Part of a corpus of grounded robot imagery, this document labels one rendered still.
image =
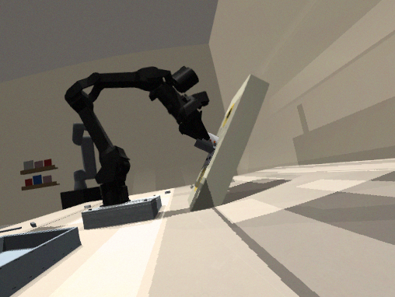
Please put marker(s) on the white cylinder with two slots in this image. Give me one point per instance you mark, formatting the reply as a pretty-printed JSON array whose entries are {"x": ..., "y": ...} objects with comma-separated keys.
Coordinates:
[{"x": 213, "y": 140}]

